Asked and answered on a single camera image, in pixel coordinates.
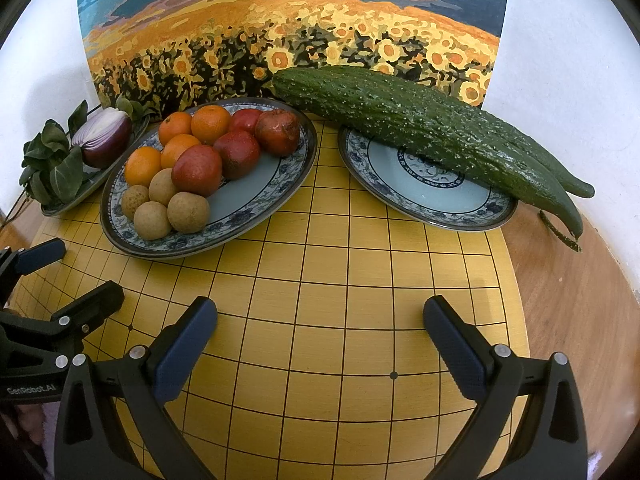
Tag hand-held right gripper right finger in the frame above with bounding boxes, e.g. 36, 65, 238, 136
422, 295, 590, 480

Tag green bok choy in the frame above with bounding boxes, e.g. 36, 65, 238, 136
20, 95, 151, 206

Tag dark-rimmed floral plate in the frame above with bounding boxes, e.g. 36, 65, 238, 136
40, 110, 151, 218

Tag large blue floral plate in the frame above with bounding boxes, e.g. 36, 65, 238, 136
100, 97, 318, 260

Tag yellow grid board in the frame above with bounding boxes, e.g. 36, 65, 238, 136
10, 110, 531, 480

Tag sunflower field painting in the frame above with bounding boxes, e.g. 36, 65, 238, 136
76, 0, 513, 112

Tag black cable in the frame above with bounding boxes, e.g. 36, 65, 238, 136
0, 195, 26, 231

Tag green bumpy cucumber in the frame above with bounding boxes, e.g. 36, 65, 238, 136
345, 65, 596, 199
272, 66, 585, 253

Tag lavender garment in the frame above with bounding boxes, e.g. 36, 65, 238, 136
40, 400, 58, 443

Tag half red onion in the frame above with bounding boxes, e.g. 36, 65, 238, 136
71, 108, 133, 170

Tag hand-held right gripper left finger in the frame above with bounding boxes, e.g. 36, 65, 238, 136
54, 296, 219, 480

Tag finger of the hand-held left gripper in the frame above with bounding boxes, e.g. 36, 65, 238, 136
0, 281, 126, 362
0, 238, 67, 291

